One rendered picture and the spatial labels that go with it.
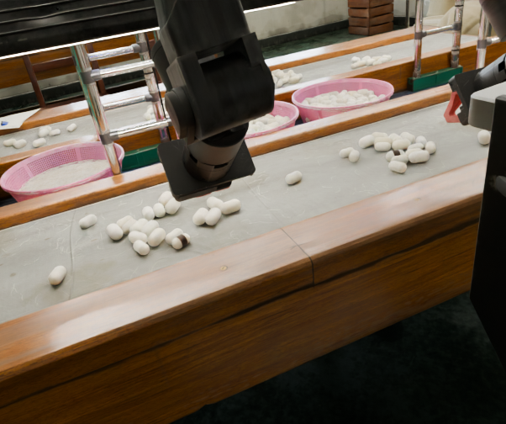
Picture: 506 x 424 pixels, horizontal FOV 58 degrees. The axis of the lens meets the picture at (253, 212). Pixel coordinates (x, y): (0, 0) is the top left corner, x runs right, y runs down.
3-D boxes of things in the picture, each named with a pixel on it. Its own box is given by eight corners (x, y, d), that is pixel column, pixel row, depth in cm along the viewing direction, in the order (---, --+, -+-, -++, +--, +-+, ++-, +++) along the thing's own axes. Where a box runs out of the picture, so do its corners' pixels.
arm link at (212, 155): (206, 151, 41) (261, 130, 42) (175, 86, 42) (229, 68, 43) (198, 176, 47) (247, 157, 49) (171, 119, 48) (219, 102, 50)
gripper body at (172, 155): (155, 151, 54) (155, 124, 47) (235, 129, 56) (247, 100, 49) (173, 201, 53) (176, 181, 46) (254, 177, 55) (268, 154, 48)
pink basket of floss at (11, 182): (156, 179, 110) (146, 143, 106) (79, 239, 90) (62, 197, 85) (76, 172, 121) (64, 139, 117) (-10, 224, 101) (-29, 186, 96)
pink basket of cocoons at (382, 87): (414, 125, 118) (416, 89, 114) (325, 152, 111) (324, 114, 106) (355, 104, 141) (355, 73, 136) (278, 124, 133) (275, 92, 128)
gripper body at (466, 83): (444, 82, 63) (482, 52, 56) (500, 66, 66) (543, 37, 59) (463, 124, 62) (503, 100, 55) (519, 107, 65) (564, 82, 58)
